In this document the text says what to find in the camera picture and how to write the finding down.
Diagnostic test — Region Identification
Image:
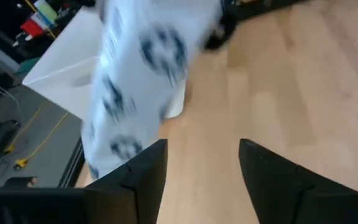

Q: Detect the yellow cable with plug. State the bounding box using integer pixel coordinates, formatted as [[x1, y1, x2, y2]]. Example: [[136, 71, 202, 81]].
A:
[[3, 101, 71, 170]]

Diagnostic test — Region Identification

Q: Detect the green and white pack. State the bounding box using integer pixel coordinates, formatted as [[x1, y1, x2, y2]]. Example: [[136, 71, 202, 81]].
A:
[[32, 0, 58, 24]]

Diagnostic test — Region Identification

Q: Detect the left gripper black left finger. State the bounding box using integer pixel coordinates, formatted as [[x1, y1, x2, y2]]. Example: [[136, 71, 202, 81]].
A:
[[91, 138, 168, 224]]

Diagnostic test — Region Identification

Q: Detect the red box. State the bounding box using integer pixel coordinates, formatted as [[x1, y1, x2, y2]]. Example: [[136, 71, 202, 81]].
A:
[[19, 17, 45, 38]]

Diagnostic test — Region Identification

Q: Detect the teal mat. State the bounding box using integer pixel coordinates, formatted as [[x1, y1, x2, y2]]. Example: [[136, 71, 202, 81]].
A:
[[16, 57, 40, 74]]

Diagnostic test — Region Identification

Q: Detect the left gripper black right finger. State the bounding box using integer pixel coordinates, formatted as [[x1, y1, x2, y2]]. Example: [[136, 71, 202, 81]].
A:
[[239, 138, 357, 224]]

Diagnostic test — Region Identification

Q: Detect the white perforated plastic basket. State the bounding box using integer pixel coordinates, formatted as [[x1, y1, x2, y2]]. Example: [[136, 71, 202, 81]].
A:
[[22, 6, 188, 122]]

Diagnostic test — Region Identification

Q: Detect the white packet with dark print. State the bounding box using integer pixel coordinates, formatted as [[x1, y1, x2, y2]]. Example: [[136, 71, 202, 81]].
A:
[[80, 0, 223, 181]]

